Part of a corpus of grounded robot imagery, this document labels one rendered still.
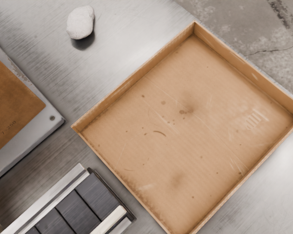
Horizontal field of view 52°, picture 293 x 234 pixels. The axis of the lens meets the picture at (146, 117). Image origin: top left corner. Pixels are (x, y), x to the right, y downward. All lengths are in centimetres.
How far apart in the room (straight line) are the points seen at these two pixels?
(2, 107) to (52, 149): 12
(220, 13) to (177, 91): 120
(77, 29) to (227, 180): 39
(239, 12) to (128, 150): 134
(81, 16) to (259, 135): 40
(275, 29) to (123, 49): 122
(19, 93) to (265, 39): 138
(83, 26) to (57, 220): 35
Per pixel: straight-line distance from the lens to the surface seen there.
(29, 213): 41
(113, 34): 63
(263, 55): 163
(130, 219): 47
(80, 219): 48
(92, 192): 47
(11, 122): 54
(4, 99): 49
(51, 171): 55
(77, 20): 62
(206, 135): 53
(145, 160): 52
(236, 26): 169
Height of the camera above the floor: 134
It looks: 71 degrees down
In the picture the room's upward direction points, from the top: 11 degrees counter-clockwise
